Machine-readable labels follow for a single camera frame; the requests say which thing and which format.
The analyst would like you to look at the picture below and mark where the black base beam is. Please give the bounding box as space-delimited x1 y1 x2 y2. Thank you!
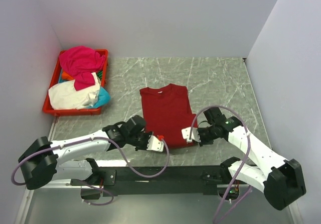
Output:
84 165 232 196

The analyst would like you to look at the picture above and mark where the red plastic bin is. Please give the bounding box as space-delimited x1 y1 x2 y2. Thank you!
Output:
42 49 108 117

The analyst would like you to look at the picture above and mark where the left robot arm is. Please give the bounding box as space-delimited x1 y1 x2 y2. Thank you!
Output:
18 116 154 190

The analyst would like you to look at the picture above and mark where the orange t shirt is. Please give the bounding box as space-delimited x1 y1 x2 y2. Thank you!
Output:
61 71 74 81

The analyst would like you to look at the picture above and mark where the white t shirt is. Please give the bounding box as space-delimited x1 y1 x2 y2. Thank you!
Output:
48 73 101 110

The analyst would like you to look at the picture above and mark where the dark red t shirt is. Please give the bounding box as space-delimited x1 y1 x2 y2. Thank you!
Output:
139 83 196 149

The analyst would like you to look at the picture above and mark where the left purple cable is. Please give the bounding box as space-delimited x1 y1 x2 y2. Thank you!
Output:
11 135 171 206

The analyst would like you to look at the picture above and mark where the green t shirt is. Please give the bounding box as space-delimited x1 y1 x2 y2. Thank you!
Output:
96 70 103 80

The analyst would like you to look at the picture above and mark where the turquoise t shirt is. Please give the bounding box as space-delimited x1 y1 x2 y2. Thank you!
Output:
87 86 111 109

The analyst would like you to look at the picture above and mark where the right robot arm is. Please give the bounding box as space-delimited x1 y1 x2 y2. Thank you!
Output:
189 106 306 210

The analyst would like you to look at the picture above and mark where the pink t shirt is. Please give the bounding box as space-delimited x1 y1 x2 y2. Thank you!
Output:
59 46 107 91

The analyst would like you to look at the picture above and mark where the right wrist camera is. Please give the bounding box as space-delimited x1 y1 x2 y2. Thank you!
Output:
181 127 200 143

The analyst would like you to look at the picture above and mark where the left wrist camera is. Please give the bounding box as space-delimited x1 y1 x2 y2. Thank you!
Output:
146 135 164 152

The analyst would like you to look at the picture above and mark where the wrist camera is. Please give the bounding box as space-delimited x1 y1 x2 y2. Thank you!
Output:
146 135 164 152
181 127 200 143

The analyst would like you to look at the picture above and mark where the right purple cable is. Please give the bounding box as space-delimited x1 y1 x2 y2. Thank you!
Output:
187 105 253 224

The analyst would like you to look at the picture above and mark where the purple cable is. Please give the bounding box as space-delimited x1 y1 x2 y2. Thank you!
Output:
11 135 171 206
187 105 253 224

